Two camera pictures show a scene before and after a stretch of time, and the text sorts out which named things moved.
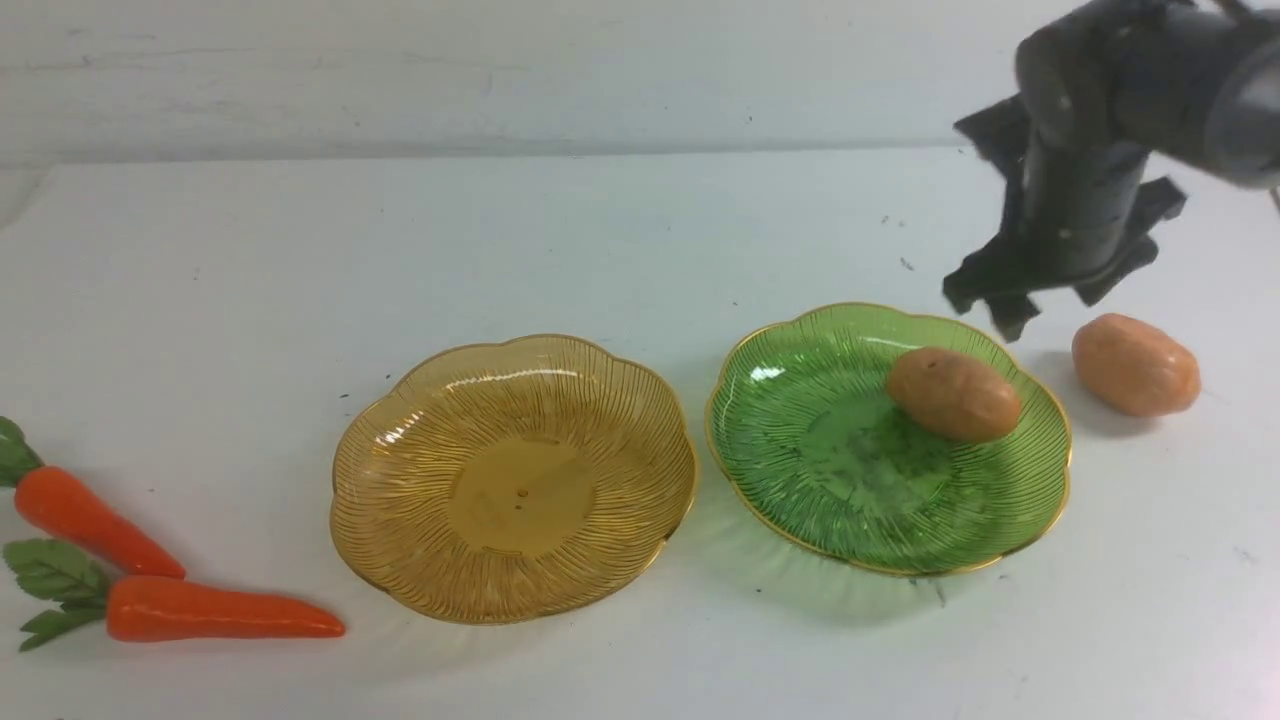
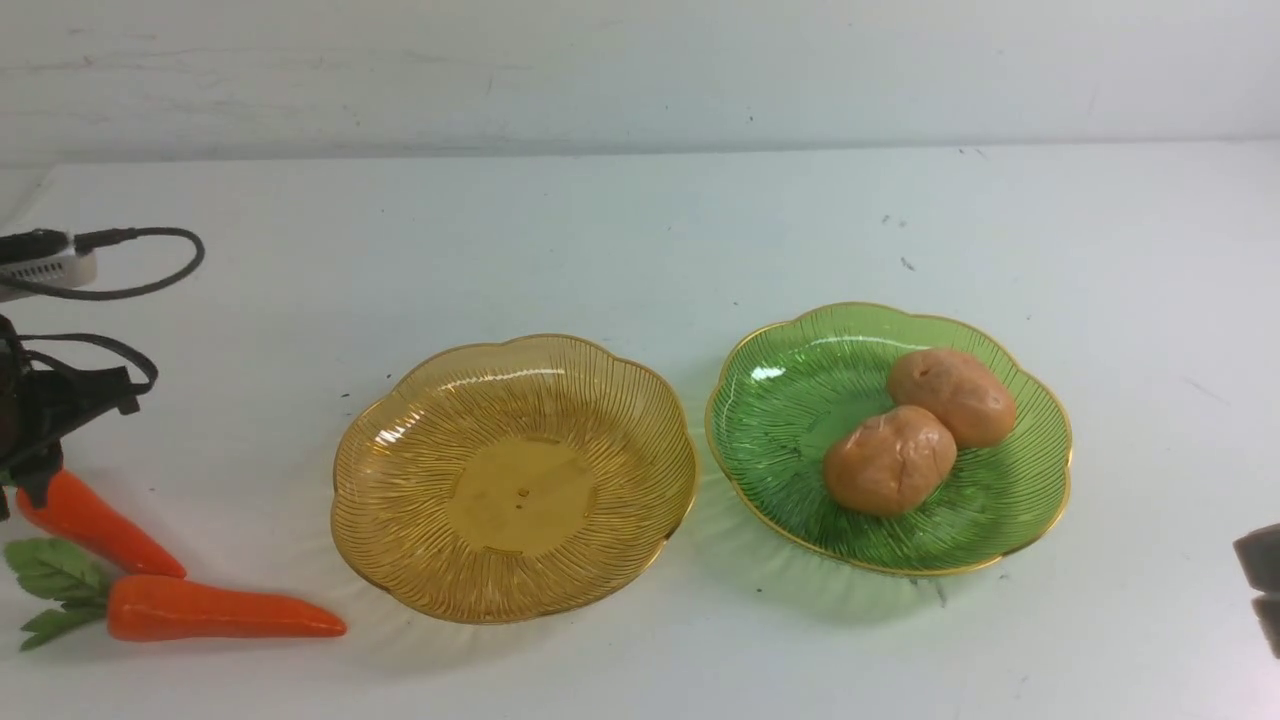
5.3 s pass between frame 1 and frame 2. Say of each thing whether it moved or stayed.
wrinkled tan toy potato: moved
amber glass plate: stayed
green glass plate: stayed
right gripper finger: moved
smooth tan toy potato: moved
